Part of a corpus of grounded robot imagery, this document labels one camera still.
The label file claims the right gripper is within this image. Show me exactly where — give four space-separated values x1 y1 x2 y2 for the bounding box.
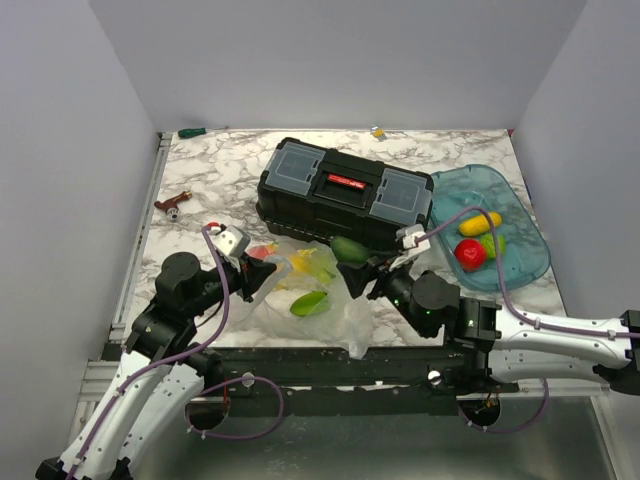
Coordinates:
338 249 430 337

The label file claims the dark green fake avocado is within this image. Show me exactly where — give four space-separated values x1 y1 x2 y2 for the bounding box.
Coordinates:
330 236 371 264

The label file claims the clear plastic bag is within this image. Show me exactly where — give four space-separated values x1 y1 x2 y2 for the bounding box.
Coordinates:
229 239 374 359

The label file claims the red fake fruit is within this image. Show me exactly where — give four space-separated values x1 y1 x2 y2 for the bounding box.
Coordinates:
248 245 273 260
454 238 487 272

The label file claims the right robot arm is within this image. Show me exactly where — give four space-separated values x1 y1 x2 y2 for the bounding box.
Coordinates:
337 257 639 396

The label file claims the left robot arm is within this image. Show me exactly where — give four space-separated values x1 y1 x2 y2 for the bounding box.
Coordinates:
35 252 280 479

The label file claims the yellow fake fruit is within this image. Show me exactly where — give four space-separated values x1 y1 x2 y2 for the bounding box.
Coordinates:
288 254 314 275

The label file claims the green fake fruit slice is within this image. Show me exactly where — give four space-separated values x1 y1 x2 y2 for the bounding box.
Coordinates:
289 291 331 317

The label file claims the yellow fake corn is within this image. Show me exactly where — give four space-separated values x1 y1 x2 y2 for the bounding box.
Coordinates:
458 212 502 237

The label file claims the black plastic toolbox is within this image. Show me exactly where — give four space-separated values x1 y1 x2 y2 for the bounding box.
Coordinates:
256 137 434 252

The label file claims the small yellow blue brush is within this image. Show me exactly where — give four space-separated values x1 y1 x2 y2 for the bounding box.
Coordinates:
371 126 387 141

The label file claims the blue transparent tray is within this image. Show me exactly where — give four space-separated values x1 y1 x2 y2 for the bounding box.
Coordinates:
430 164 551 292

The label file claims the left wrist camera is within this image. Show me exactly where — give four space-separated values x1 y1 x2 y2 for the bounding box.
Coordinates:
201 222 251 270

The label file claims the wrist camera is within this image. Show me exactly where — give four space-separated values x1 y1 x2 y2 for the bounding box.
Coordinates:
201 222 251 270
389 224 430 271

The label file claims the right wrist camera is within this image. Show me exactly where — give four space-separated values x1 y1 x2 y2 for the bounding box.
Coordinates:
389 224 430 271

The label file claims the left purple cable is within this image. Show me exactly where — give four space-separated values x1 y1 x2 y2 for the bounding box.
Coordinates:
64 227 232 479

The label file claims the brown handled tool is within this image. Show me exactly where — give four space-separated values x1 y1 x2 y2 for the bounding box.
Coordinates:
154 190 192 221

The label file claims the black metal base rail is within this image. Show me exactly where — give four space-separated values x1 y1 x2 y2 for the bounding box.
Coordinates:
102 344 531 419

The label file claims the green handled screwdriver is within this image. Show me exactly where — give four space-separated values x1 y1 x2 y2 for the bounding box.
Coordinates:
177 127 226 139

